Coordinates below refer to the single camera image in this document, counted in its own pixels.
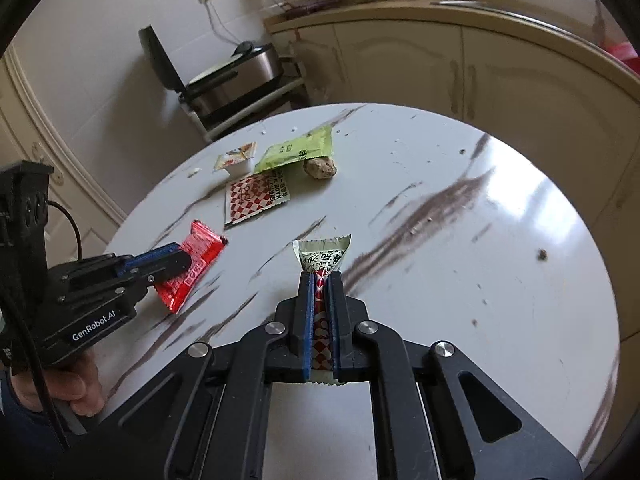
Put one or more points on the black silver rice cooker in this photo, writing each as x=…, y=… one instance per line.
x=249, y=68

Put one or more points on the grey metal shelf rack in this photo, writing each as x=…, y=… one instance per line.
x=276, y=97

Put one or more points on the red plastic basin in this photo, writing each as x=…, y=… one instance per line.
x=626, y=54

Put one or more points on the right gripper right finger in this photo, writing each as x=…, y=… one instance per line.
x=436, y=414

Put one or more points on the green snack wrapper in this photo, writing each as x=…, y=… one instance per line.
x=313, y=144

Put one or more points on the brown food chunk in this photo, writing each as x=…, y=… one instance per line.
x=320, y=168

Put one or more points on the red snack wrapper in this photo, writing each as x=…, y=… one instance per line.
x=204, y=246

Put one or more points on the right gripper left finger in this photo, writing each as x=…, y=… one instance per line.
x=206, y=418

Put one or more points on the cream base cabinets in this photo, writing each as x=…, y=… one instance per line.
x=568, y=106

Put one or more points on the person's left hand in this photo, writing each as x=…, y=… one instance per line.
x=79, y=386

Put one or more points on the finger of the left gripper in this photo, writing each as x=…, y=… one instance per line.
x=147, y=258
x=89, y=278

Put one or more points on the stainless steel sink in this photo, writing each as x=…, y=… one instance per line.
x=595, y=33

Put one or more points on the red white checkered sachet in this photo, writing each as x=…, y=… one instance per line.
x=321, y=258

